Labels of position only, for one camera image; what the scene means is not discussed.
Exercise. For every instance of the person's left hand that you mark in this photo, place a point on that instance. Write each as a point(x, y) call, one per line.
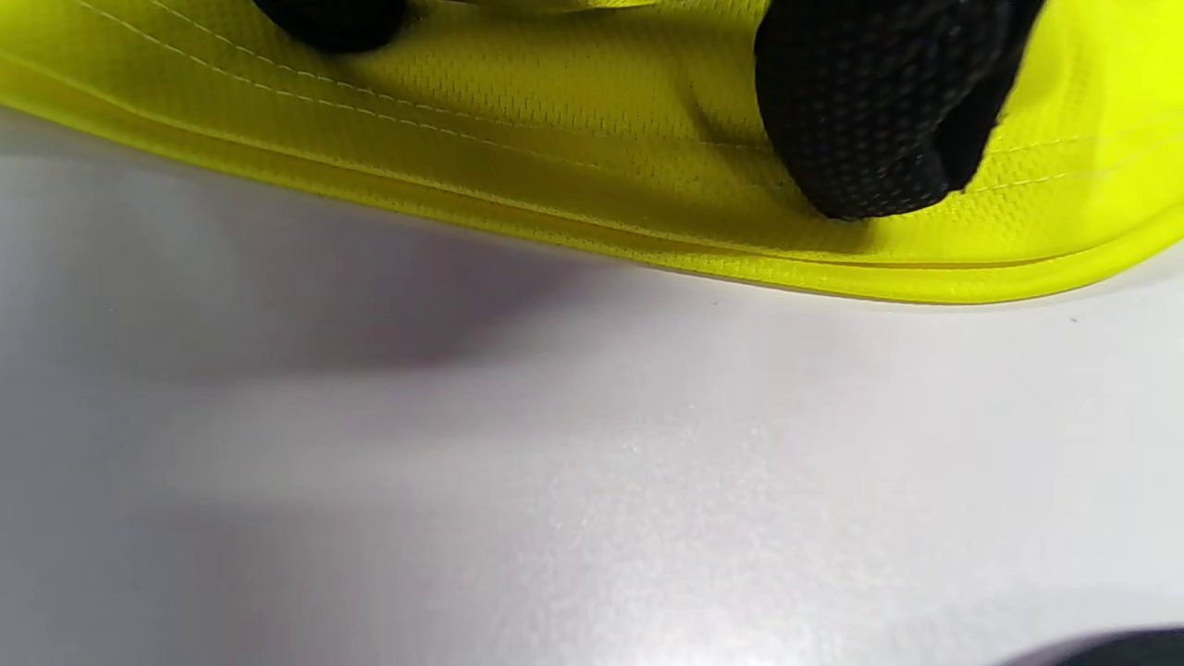
point(869, 120)

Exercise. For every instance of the yellow t-shirt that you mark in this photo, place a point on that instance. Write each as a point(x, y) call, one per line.
point(555, 139)

